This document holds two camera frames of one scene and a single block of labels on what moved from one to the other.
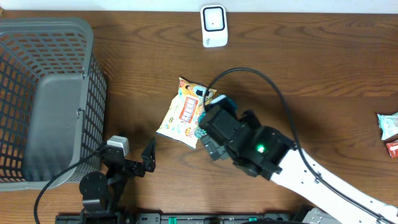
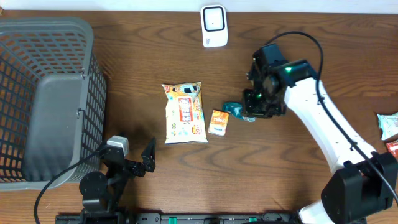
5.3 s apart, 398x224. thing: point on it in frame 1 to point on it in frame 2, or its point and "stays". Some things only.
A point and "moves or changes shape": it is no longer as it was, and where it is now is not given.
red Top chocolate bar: (392, 148) stays
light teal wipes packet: (388, 125) stays
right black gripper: (214, 150) to (250, 109)
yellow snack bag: (181, 119) moves or changes shape
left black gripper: (148, 158) stays
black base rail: (186, 218) stays
